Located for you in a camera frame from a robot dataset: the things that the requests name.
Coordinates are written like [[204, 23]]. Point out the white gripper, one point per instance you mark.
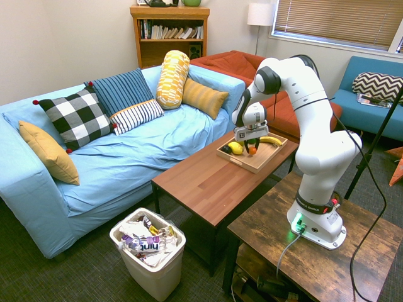
[[252, 131]]

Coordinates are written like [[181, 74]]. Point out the small orange tangerine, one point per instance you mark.
[[252, 152]]

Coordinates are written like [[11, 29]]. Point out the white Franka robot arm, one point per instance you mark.
[[315, 141]]

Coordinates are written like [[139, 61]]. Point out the light wooden tray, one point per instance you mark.
[[264, 157]]

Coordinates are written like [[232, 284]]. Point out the yellow lemon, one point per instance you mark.
[[236, 148]]

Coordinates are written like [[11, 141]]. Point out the yellow banana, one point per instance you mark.
[[272, 140]]

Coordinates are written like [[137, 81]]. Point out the dark avocado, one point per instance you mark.
[[225, 149]]

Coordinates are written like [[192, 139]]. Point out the reddish wooden coffee table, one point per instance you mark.
[[207, 185]]

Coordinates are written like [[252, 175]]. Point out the mustard striped pillow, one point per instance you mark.
[[204, 96]]

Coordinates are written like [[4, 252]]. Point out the orange sofa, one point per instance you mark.
[[226, 63]]

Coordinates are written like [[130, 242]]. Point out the yellow patterned bolster pillow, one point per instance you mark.
[[171, 78]]

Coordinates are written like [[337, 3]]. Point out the small black speaker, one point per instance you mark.
[[195, 51]]

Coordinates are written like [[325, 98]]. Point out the teal sofa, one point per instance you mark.
[[362, 116]]

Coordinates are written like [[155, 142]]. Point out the white navy striped pillow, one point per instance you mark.
[[138, 114]]

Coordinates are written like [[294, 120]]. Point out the magazine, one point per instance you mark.
[[368, 100]]

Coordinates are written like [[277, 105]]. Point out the light blue sofa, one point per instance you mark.
[[126, 157]]

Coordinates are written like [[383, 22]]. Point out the leaning paperback book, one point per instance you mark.
[[193, 32], [179, 33]]

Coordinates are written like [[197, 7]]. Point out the wooden bookshelf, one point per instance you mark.
[[170, 47]]

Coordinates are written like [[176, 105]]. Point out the white shade floor lamp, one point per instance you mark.
[[259, 14]]

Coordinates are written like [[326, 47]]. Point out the rustic dark wood table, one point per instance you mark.
[[315, 267]]

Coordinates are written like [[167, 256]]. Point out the black white chevron pillow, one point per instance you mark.
[[378, 85]]

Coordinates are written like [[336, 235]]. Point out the blue striped pillow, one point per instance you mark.
[[122, 88]]

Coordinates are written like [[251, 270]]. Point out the black box device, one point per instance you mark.
[[270, 286]]

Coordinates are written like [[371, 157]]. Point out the clear plastic water bottle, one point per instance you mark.
[[148, 245]]

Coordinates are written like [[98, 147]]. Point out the orange fabric object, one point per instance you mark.
[[397, 170]]

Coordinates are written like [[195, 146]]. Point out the wooden window blinds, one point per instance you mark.
[[330, 19]]

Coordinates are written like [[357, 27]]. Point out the white paperback book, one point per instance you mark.
[[155, 32]]

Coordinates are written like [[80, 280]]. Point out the green bowl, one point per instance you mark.
[[191, 2]]

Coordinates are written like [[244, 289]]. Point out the dark spine book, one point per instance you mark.
[[143, 29]]

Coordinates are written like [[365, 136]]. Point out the white trash bin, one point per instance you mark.
[[157, 280]]

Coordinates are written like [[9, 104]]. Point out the black object on shelf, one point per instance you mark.
[[159, 3]]

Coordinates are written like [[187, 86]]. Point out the black white checkered pillow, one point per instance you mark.
[[75, 116]]

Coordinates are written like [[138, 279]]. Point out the plain mustard pillow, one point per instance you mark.
[[47, 151]]

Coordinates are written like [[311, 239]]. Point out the black camera tripod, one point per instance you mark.
[[374, 141]]

